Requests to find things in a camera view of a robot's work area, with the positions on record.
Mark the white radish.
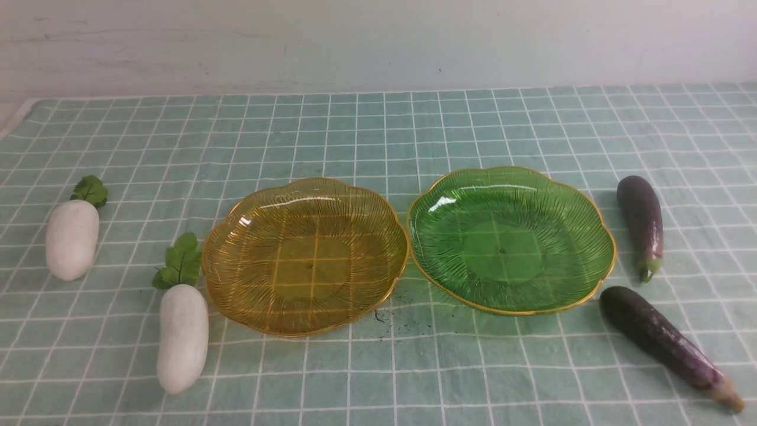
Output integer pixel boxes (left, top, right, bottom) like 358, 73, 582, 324
45, 175, 109, 282
152, 232, 210, 395

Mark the amber glass plate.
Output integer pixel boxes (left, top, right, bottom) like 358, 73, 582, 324
201, 177, 409, 337

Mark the green checkered tablecloth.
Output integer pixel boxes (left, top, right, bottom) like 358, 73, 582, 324
1, 82, 755, 425

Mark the purple eggplant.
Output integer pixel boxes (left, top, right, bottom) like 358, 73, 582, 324
599, 286, 745, 413
616, 175, 664, 283

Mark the green glass plate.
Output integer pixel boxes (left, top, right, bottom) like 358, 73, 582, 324
406, 166, 617, 316

